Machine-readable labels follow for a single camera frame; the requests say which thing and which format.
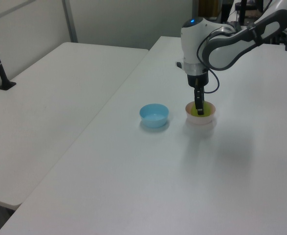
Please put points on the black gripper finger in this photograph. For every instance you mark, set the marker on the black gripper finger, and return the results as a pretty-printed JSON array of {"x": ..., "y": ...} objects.
[{"x": 200, "y": 102}]

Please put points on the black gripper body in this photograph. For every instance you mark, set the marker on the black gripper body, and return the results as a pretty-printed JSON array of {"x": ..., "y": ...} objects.
[{"x": 198, "y": 78}]

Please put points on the green pear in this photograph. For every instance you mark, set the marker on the green pear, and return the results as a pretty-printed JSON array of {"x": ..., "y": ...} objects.
[{"x": 207, "y": 110}]

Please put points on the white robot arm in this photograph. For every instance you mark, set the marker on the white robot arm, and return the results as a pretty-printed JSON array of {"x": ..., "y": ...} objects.
[{"x": 219, "y": 49}]

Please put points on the pink bowl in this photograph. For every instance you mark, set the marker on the pink bowl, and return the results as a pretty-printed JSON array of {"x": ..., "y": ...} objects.
[{"x": 200, "y": 120}]

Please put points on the light blue bowl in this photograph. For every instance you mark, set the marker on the light blue bowl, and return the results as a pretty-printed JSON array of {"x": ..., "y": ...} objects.
[{"x": 154, "y": 121}]

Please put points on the yellow green cabinet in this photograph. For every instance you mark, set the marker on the yellow green cabinet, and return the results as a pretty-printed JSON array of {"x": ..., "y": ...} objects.
[{"x": 208, "y": 7}]

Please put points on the black background pole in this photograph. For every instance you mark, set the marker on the black background pole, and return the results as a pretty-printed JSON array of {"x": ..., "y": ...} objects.
[{"x": 242, "y": 11}]

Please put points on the white side table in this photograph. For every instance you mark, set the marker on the white side table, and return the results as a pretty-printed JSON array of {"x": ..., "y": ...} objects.
[{"x": 48, "y": 110}]

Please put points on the grey metal partition post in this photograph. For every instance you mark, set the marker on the grey metal partition post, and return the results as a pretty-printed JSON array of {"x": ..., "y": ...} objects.
[{"x": 70, "y": 19}]

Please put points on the black camera pole with base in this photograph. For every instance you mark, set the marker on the black camera pole with base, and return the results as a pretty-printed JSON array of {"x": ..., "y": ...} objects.
[{"x": 2, "y": 73}]

